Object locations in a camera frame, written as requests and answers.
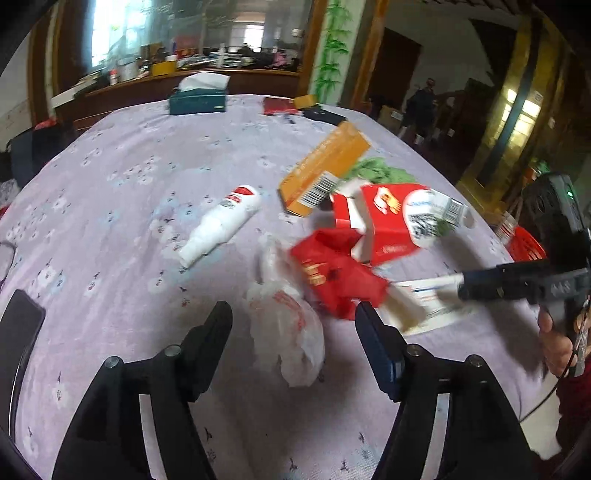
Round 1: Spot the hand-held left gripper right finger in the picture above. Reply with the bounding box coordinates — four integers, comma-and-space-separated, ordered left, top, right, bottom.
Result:
355, 301, 539, 480

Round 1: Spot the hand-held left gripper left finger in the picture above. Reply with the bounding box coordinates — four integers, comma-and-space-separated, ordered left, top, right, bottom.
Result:
52, 301, 234, 480

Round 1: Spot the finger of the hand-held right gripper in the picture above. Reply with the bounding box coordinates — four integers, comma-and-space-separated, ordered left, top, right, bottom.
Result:
457, 261, 553, 302

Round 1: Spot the red plastic basket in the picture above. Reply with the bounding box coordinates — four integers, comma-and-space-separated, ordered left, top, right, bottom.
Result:
494, 225, 548, 264

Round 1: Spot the white and blue box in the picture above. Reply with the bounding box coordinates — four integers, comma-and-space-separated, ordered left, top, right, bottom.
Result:
383, 272, 478, 335

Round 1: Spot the white plastic bag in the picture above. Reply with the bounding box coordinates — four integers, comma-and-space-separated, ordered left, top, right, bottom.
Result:
245, 233, 326, 388

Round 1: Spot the orange cardboard box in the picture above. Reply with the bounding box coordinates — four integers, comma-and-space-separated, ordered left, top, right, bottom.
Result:
278, 121, 372, 217

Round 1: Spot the person's right forearm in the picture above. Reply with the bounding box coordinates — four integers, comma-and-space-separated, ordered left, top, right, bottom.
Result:
531, 369, 591, 462

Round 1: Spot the person's right hand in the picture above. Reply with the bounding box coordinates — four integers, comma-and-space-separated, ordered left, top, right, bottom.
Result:
538, 307, 577, 379

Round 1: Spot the red plastic bag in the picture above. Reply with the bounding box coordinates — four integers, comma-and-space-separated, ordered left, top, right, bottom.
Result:
290, 228, 391, 319

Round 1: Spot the white plastic bottle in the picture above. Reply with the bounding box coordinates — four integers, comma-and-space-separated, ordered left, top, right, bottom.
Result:
178, 185, 262, 268

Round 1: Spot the large red cigarette pack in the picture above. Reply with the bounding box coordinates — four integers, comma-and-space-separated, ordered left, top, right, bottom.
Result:
351, 183, 476, 266

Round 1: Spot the green cloth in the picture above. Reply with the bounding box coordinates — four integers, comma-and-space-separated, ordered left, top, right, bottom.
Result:
344, 157, 416, 185

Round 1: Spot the dark jacket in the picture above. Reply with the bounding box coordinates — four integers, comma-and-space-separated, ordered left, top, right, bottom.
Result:
401, 88, 439, 139

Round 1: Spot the brown cardboard box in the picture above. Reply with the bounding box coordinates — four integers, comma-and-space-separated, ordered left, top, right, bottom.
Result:
379, 105, 407, 134

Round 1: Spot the purple floral tablecloth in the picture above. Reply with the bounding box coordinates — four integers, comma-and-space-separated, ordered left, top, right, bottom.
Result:
0, 95, 568, 480

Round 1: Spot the black phone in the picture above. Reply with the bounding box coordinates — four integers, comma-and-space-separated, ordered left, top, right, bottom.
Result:
0, 290, 47, 416

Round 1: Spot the teal tissue box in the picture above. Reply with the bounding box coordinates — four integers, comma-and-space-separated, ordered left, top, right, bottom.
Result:
168, 73, 230, 116

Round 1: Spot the dark wooden door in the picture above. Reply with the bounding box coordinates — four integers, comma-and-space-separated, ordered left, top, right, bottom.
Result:
369, 28, 423, 121

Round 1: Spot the red packet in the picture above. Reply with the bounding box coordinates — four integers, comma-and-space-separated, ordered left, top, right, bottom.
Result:
263, 97, 296, 116

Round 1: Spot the black pouch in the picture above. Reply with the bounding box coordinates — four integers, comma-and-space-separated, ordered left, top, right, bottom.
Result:
302, 105, 347, 125

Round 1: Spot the wooden sideboard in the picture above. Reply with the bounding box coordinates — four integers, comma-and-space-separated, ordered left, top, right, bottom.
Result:
51, 69, 301, 134

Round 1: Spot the bamboo painted panel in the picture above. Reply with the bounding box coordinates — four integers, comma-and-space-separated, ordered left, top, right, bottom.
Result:
314, 0, 358, 102

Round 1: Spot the etched glass partition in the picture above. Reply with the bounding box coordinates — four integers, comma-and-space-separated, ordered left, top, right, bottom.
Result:
88, 0, 324, 70

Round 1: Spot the thin black cable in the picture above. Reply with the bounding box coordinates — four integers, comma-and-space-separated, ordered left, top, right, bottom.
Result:
519, 360, 578, 423

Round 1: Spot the golden door frame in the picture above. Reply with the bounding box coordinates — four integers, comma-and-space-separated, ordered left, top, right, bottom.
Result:
457, 18, 571, 213

